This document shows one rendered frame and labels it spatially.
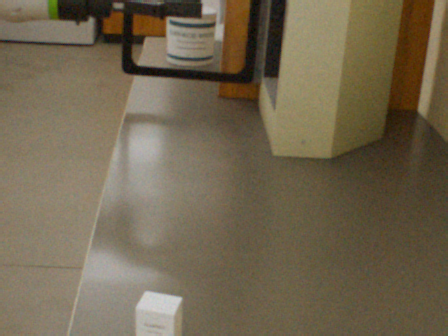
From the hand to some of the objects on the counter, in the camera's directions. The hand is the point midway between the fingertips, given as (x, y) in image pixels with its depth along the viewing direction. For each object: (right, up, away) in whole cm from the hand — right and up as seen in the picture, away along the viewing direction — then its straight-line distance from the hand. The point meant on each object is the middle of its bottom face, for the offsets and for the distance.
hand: (196, 4), depth 136 cm
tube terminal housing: (+25, -23, +17) cm, 38 cm away
